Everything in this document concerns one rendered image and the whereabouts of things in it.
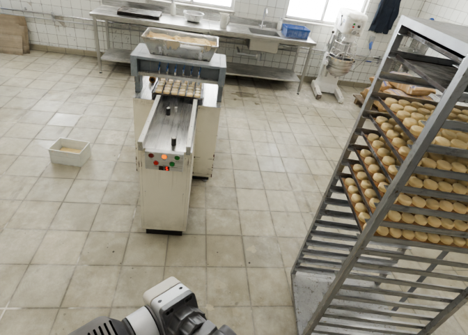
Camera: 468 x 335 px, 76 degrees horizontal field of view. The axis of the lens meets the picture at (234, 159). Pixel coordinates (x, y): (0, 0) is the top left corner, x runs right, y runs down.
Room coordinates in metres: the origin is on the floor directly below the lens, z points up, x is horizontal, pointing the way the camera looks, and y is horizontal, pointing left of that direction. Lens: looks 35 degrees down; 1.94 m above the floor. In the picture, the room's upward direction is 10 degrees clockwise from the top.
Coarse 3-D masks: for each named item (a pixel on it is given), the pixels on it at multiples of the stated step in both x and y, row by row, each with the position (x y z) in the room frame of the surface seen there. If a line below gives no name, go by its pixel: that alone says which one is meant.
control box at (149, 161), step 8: (152, 152) 1.49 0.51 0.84; (160, 152) 1.50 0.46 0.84; (168, 152) 1.51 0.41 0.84; (176, 152) 1.53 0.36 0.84; (152, 160) 1.49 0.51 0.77; (160, 160) 1.49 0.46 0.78; (168, 160) 1.50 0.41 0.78; (176, 160) 1.51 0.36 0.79; (152, 168) 1.49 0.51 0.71; (168, 168) 1.50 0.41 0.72; (176, 168) 1.51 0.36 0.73
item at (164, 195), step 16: (160, 112) 2.00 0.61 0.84; (176, 112) 2.04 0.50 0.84; (160, 128) 1.77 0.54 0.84; (176, 128) 1.81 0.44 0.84; (160, 144) 1.58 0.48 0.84; (176, 144) 1.61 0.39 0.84; (192, 144) 1.65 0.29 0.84; (144, 160) 1.51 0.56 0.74; (192, 160) 1.82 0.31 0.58; (144, 176) 1.51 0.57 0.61; (160, 176) 1.52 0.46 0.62; (176, 176) 1.54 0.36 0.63; (144, 192) 1.51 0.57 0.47; (160, 192) 1.52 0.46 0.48; (176, 192) 1.54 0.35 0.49; (144, 208) 1.51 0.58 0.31; (160, 208) 1.52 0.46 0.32; (176, 208) 1.54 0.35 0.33; (144, 224) 1.51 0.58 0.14; (160, 224) 1.52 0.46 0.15; (176, 224) 1.54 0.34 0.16
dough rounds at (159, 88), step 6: (162, 78) 2.47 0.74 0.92; (162, 84) 2.33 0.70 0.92; (168, 84) 2.35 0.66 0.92; (174, 84) 2.38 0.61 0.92; (186, 84) 2.42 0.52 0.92; (192, 84) 2.45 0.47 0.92; (156, 90) 2.20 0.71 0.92; (168, 90) 2.24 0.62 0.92; (174, 90) 2.26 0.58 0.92; (180, 90) 2.28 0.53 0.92; (192, 90) 2.34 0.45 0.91; (198, 90) 2.35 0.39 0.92; (198, 96) 2.24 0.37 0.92
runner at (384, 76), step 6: (384, 72) 1.30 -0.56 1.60; (390, 72) 1.30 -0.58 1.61; (378, 78) 1.29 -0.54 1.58; (384, 78) 1.30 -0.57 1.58; (390, 78) 1.30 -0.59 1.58; (396, 78) 1.30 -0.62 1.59; (402, 78) 1.30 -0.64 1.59; (408, 78) 1.30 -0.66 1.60; (414, 78) 1.30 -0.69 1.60; (420, 78) 1.31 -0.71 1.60; (408, 84) 1.28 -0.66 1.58; (414, 84) 1.29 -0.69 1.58; (420, 84) 1.30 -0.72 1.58; (426, 84) 1.31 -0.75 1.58
